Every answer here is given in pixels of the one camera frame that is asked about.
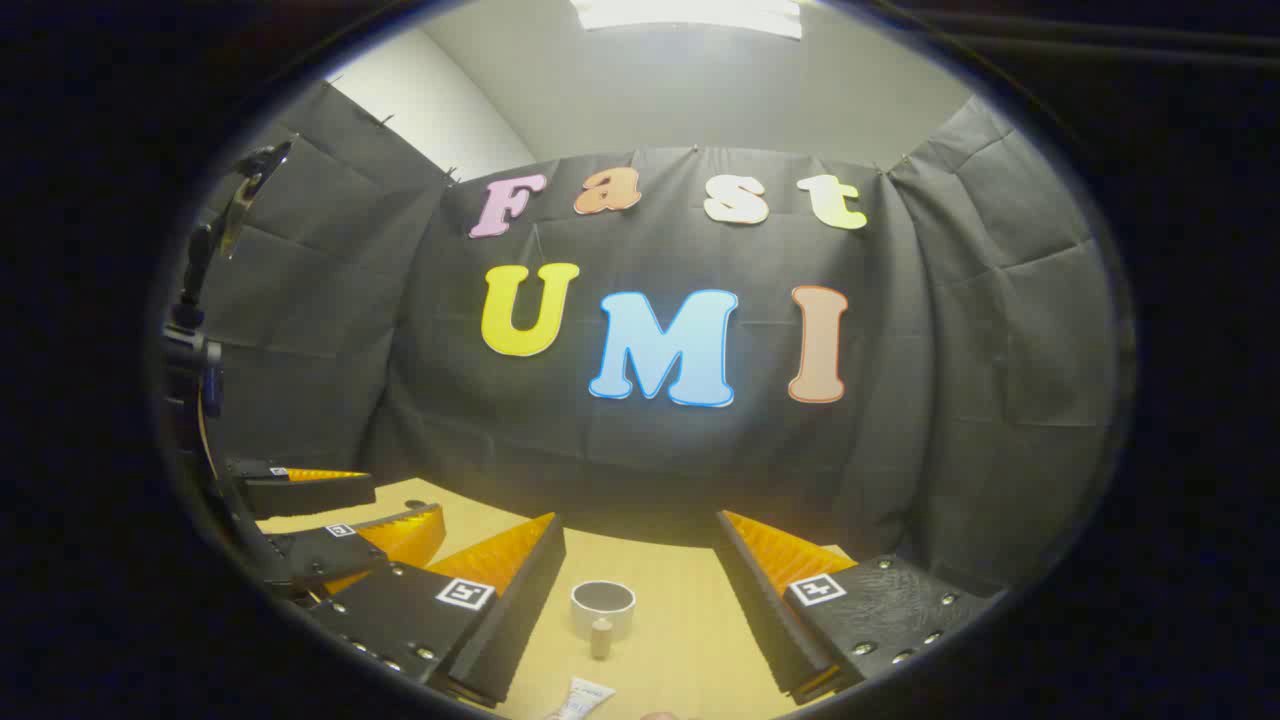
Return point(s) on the white toothpaste tube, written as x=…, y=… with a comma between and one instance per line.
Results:
x=583, y=697

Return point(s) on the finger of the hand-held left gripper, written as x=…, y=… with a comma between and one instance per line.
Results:
x=300, y=492
x=320, y=555

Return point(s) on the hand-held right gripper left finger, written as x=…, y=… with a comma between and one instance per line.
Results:
x=520, y=620

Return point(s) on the light wooden desktop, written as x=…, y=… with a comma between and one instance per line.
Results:
x=680, y=600

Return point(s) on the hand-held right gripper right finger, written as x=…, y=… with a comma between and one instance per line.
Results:
x=765, y=620

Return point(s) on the ceiling light panel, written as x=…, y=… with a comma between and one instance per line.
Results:
x=690, y=15

